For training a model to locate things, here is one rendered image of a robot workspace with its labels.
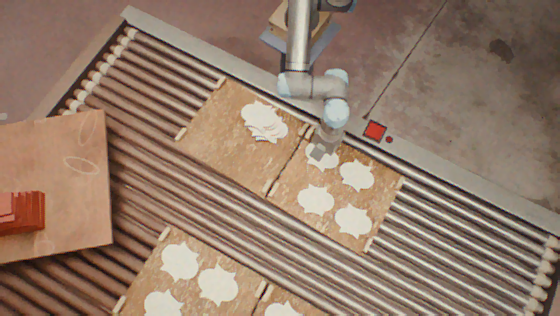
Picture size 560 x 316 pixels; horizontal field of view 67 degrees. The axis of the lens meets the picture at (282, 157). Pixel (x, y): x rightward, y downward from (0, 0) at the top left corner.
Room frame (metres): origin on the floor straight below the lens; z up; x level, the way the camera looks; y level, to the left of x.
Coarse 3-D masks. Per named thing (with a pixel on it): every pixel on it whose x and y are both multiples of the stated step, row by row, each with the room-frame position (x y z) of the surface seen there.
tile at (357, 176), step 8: (344, 168) 0.51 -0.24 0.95; (352, 168) 0.51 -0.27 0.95; (360, 168) 0.52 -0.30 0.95; (368, 168) 0.52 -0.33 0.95; (344, 176) 0.48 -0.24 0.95; (352, 176) 0.48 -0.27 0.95; (360, 176) 0.48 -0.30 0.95; (368, 176) 0.49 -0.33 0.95; (352, 184) 0.45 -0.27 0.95; (360, 184) 0.45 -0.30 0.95; (368, 184) 0.46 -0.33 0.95
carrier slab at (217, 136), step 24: (216, 96) 0.78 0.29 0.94; (240, 96) 0.79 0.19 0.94; (192, 120) 0.67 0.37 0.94; (216, 120) 0.67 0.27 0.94; (240, 120) 0.68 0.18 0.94; (288, 120) 0.70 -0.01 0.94; (192, 144) 0.56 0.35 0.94; (216, 144) 0.57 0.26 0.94; (240, 144) 0.58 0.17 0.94; (264, 144) 0.59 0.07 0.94; (288, 144) 0.60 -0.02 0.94; (216, 168) 0.48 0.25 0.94; (240, 168) 0.48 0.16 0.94; (264, 168) 0.49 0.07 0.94
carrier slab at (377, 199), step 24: (288, 168) 0.50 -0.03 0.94; (312, 168) 0.51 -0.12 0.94; (336, 168) 0.51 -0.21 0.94; (384, 168) 0.53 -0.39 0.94; (288, 192) 0.40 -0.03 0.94; (336, 192) 0.42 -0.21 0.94; (360, 192) 0.42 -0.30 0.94; (384, 192) 0.43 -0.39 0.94; (312, 216) 0.32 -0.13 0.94; (384, 216) 0.34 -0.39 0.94; (336, 240) 0.24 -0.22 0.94; (360, 240) 0.25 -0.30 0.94
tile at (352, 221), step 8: (344, 208) 0.36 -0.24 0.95; (352, 208) 0.36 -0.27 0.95; (336, 216) 0.32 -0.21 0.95; (344, 216) 0.33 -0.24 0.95; (352, 216) 0.33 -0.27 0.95; (360, 216) 0.33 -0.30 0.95; (344, 224) 0.30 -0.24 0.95; (352, 224) 0.30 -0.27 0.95; (360, 224) 0.30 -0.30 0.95; (368, 224) 0.30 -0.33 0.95; (344, 232) 0.27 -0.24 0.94; (352, 232) 0.27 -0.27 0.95; (360, 232) 0.27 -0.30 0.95
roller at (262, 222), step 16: (64, 112) 0.66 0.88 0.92; (112, 144) 0.55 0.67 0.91; (128, 144) 0.55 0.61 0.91; (144, 160) 0.49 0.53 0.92; (160, 160) 0.50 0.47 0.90; (176, 176) 0.44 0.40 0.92; (208, 192) 0.38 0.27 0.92; (240, 208) 0.33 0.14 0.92; (256, 224) 0.28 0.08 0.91; (272, 224) 0.28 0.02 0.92; (288, 240) 0.23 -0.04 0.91; (304, 240) 0.23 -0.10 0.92; (320, 256) 0.18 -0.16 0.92; (336, 256) 0.19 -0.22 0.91; (352, 272) 0.13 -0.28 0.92; (384, 288) 0.09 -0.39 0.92; (416, 304) 0.04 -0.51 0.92
